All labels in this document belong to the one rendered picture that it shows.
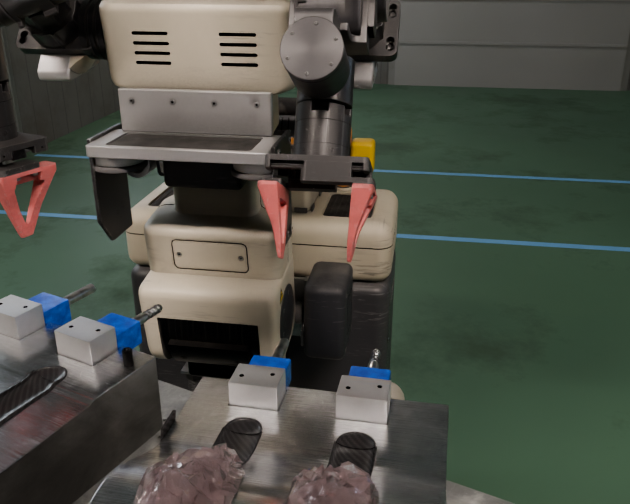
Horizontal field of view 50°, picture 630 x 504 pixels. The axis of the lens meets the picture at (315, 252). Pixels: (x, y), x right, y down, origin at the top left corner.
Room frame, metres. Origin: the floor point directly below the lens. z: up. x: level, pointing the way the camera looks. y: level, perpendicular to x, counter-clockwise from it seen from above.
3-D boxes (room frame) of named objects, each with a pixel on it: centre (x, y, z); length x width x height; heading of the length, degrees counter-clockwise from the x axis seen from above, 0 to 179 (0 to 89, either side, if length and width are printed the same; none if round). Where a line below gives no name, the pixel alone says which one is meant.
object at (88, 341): (0.66, 0.21, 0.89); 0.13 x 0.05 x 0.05; 151
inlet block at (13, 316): (0.71, 0.31, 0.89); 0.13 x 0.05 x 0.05; 151
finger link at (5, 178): (0.66, 0.31, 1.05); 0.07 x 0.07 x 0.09; 61
